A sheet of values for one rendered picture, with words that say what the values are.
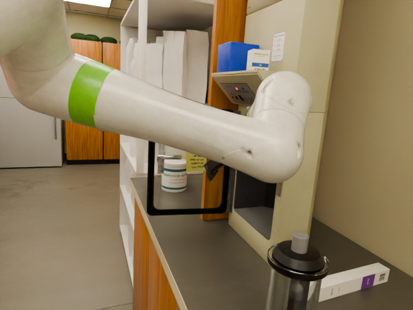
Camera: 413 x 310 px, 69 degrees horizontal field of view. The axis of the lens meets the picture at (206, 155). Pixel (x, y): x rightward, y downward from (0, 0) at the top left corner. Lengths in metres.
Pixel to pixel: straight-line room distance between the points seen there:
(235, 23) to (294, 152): 0.75
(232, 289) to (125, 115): 0.56
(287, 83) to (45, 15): 0.40
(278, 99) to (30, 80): 0.41
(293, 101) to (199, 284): 0.55
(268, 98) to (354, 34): 0.82
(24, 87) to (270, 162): 0.41
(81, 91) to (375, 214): 1.04
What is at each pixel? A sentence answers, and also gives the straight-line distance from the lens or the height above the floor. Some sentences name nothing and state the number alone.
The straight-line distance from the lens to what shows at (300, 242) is 0.58.
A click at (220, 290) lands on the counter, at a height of 0.94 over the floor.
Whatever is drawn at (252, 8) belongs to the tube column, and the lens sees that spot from 1.12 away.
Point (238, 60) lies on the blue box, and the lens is 0.98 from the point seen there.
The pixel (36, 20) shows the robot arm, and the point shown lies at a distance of 0.49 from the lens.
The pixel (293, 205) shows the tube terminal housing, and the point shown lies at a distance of 0.93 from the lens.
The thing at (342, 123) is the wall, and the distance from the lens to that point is 1.33.
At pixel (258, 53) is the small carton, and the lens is 0.89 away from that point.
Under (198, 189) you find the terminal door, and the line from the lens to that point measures 1.14.
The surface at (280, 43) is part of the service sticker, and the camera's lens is 0.94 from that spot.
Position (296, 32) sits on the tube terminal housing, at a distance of 0.89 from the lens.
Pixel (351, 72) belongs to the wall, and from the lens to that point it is 1.33.
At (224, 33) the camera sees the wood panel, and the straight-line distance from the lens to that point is 1.17.
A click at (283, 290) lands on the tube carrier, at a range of 0.59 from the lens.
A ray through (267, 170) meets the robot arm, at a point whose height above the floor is 1.33.
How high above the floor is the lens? 1.45
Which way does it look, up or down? 12 degrees down
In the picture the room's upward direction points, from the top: 4 degrees clockwise
